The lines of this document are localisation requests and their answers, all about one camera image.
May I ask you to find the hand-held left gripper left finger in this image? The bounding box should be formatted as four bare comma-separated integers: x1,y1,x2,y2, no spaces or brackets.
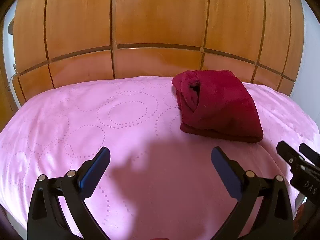
27,146,111,240

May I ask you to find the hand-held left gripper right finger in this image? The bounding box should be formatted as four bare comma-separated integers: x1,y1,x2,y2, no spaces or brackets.
211,146,294,240

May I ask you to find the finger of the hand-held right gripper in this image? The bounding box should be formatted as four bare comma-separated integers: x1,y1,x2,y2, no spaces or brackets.
299,143,320,167
276,141,304,170

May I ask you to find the dark red sweater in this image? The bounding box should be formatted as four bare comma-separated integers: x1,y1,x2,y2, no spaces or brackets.
172,69,264,143

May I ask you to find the person's red patterned clothing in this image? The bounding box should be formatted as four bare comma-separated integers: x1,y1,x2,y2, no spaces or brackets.
294,202,310,223

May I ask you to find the pink dotted blanket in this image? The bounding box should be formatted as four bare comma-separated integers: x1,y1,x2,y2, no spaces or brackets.
0,76,320,240

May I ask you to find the wooden wardrobe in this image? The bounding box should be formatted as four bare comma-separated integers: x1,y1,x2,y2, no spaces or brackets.
10,0,304,110

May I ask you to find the white cord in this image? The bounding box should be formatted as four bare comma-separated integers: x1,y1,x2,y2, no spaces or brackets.
7,64,19,92

